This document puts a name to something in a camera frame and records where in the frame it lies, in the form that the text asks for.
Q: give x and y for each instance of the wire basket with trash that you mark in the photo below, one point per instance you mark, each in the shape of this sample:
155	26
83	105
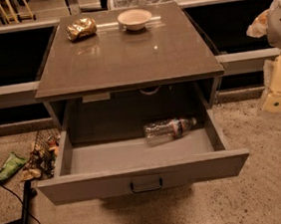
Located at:
42	159

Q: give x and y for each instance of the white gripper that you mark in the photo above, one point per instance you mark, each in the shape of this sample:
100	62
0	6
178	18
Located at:
271	67

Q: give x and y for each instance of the white bowl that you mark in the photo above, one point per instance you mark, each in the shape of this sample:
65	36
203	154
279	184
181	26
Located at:
134	19

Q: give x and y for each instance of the wooden chair legs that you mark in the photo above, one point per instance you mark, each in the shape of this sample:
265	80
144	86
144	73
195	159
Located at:
4	11

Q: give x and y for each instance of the black drawer handle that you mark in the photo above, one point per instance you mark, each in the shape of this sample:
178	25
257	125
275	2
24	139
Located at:
148	187

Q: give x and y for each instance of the clear plastic water bottle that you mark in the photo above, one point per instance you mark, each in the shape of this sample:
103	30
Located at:
166	130

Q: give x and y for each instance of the green chip bag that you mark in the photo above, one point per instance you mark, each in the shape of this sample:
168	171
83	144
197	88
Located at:
11	165

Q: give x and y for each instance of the grey open top drawer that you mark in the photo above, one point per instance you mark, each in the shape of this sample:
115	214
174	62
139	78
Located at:
103	149

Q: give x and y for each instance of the crumpled gold foil bag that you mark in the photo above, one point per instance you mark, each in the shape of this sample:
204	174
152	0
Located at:
81	28

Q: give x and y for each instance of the grey cabinet with counter top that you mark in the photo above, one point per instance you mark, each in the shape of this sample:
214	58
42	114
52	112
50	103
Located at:
167	51

